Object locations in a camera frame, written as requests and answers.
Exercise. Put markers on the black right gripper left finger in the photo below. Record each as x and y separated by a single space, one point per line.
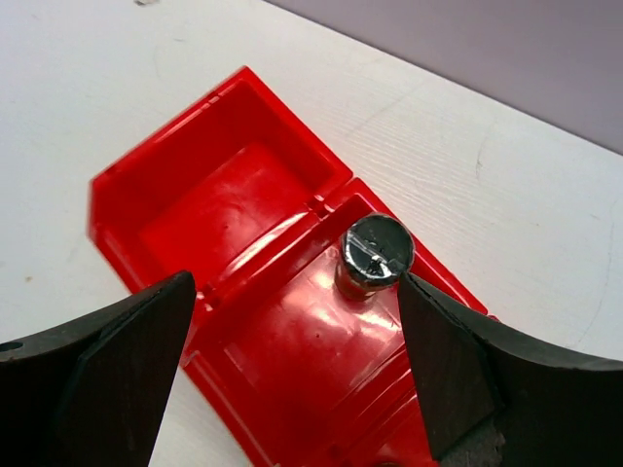
93 391

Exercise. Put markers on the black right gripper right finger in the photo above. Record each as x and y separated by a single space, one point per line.
491 395

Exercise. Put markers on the black cap spice jar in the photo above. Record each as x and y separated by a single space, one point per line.
374 252

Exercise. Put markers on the red three-compartment plastic bin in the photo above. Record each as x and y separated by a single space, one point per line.
242 194

